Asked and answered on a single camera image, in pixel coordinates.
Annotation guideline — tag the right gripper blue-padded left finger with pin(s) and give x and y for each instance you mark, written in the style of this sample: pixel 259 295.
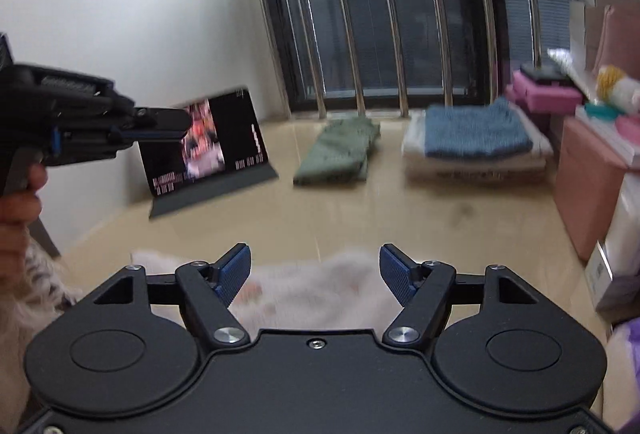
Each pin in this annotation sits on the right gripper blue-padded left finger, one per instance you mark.
pixel 207 290

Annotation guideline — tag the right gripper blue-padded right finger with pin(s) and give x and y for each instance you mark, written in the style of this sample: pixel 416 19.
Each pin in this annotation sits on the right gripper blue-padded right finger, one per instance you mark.
pixel 422 292

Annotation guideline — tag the white strawberry print garment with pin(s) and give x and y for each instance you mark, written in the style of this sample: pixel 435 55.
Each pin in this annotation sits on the white strawberry print garment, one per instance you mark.
pixel 344 292

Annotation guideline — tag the stack of folded white clothes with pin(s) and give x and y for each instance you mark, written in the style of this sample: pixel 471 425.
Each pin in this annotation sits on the stack of folded white clothes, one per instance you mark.
pixel 418 166

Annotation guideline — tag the person's left hand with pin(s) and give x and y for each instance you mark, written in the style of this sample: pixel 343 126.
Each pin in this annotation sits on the person's left hand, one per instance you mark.
pixel 18 211

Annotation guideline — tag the black tablet with keyboard cover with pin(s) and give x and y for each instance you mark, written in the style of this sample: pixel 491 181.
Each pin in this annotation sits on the black tablet with keyboard cover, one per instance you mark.
pixel 222 152

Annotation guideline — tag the folded green garment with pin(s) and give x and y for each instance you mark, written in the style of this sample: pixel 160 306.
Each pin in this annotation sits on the folded green garment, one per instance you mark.
pixel 340 154

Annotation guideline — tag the white frayed sleeve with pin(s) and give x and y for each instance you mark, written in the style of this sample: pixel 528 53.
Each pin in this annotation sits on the white frayed sleeve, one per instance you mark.
pixel 39 298

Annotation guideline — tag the folded blue knit garment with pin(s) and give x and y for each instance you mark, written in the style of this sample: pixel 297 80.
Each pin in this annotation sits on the folded blue knit garment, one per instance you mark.
pixel 489 132

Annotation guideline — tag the white cardboard box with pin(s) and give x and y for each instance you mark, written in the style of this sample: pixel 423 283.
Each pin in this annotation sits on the white cardboard box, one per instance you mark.
pixel 612 273

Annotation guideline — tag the large pink storage box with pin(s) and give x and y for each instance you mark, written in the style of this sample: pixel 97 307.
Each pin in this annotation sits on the large pink storage box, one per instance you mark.
pixel 587 186

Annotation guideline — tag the pink flat box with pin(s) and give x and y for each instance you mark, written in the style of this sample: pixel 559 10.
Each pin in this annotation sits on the pink flat box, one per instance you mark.
pixel 542 99

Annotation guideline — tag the yellow and white plush toy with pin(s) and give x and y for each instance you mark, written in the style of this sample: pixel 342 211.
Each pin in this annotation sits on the yellow and white plush toy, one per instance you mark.
pixel 617 89

